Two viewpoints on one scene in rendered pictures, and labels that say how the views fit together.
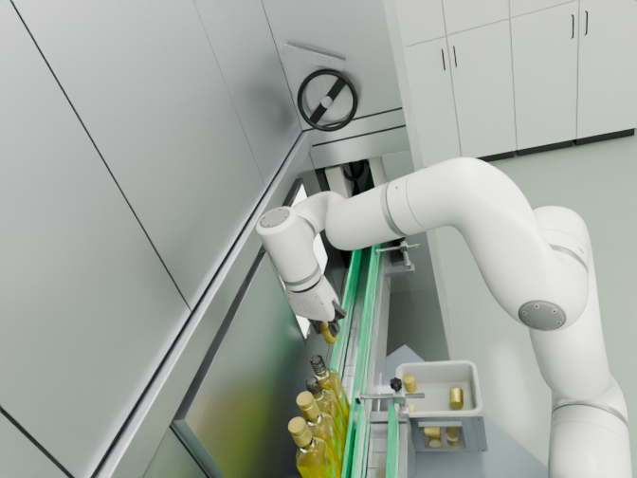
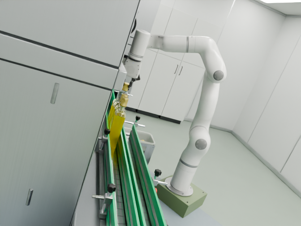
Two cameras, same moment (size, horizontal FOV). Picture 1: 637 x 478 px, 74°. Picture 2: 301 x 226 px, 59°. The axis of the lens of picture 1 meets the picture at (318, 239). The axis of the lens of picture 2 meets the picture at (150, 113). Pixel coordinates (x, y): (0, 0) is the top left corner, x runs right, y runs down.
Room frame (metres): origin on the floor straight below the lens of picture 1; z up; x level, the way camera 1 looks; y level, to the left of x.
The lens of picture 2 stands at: (-0.60, 0.84, 1.70)
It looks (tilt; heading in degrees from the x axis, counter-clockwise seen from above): 17 degrees down; 323
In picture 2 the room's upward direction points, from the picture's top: 20 degrees clockwise
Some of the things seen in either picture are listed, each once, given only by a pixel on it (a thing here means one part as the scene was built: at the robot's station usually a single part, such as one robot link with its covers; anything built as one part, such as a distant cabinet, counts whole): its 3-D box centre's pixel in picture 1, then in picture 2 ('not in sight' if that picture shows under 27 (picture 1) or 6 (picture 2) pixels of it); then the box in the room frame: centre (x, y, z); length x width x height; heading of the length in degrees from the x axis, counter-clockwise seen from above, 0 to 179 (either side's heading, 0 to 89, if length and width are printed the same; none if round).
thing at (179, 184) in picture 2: not in sight; (183, 175); (0.42, -0.35, 0.93); 0.19 x 0.19 x 0.18
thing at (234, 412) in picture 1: (281, 307); not in sight; (0.92, 0.16, 1.32); 0.90 x 0.03 x 0.34; 160
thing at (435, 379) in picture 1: (438, 395); (136, 140); (0.77, -0.17, 0.97); 0.22 x 0.17 x 0.09; 70
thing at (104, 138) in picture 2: not in sight; (99, 140); (0.48, 0.26, 1.11); 0.07 x 0.04 x 0.13; 70
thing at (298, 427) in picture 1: (300, 431); (124, 101); (0.54, 0.15, 1.31); 0.04 x 0.04 x 0.04
